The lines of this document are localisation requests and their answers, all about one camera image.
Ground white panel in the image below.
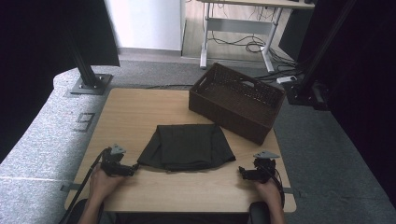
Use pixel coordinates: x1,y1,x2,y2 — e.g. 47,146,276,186
104,0,187,52

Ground black metal stand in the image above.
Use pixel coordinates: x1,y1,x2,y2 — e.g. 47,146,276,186
284,0,358,110
60,29,114,96

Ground grey floor socket plate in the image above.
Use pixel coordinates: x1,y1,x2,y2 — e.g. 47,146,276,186
73,112,96,133

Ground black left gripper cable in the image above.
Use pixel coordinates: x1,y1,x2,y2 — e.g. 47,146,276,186
58,148,109,224

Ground black cabinet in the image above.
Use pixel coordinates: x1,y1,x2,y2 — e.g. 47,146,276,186
277,7,313,63

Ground person's right hand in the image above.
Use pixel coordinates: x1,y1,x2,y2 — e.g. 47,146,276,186
252,178,283,207

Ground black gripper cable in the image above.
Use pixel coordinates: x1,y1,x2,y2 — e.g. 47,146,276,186
261,163,286,209
58,148,109,224

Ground white metal desk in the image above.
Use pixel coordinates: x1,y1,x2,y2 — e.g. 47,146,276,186
197,0,316,74

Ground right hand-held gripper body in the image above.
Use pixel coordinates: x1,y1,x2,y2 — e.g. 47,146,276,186
247,150,280,184

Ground brown wicker basket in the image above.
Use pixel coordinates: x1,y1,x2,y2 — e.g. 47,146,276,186
188,63,287,147

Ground white power strip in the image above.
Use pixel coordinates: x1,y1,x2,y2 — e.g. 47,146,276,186
276,75,298,85

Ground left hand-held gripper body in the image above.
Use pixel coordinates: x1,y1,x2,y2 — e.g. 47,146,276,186
100,143,134,177

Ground black floor cables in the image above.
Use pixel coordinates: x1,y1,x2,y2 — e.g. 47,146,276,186
207,31,307,82

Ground black curtain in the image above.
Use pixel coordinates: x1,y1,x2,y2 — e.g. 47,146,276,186
297,0,396,208
0,0,121,164

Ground dark grey pants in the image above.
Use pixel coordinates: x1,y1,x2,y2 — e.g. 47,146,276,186
136,123,236,172

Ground person's left hand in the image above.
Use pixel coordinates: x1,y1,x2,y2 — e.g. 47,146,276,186
89,164,126,203

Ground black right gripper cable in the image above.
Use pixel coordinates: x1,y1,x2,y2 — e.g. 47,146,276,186
261,163,286,209

